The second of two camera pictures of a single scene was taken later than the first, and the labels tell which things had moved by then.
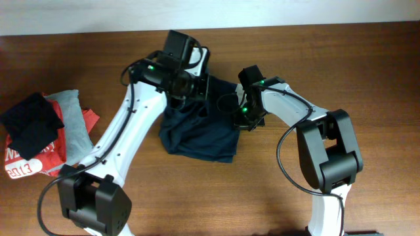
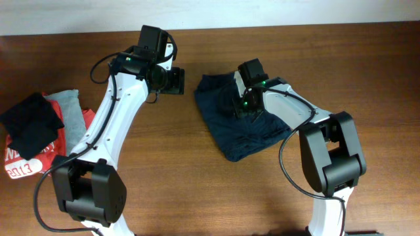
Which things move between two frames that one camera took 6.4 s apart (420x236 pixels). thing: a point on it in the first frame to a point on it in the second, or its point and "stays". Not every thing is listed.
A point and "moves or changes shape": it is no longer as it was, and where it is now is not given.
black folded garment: [29, 123] stays
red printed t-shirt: [50, 160] stays
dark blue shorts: [203, 128] moves or changes shape
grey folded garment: [79, 142] stays
